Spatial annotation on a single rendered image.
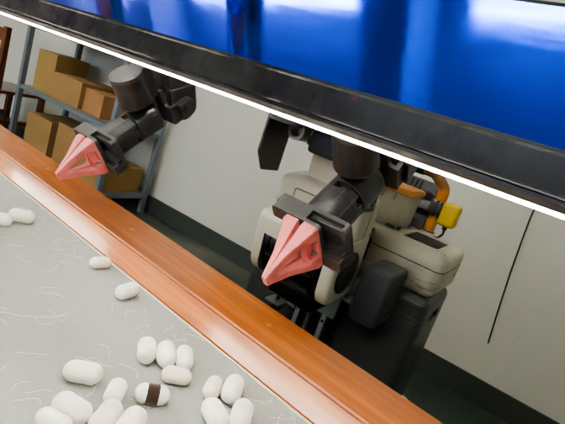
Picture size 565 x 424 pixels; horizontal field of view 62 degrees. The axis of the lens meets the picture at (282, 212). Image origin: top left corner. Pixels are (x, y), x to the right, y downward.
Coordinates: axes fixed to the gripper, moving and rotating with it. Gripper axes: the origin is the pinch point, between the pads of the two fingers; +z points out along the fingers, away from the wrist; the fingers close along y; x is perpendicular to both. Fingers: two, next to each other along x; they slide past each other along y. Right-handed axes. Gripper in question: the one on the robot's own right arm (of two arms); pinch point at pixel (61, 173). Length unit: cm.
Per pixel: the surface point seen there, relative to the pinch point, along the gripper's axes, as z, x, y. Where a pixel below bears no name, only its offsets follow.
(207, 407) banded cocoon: 11, -2, 50
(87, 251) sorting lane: 5.8, 5.0, 13.4
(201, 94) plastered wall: -137, 109, -163
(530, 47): -1, -36, 67
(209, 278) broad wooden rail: -3.4, 9.4, 29.8
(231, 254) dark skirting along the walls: -84, 176, -101
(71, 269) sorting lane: 9.7, 1.6, 18.6
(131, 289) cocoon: 6.5, 2.1, 28.1
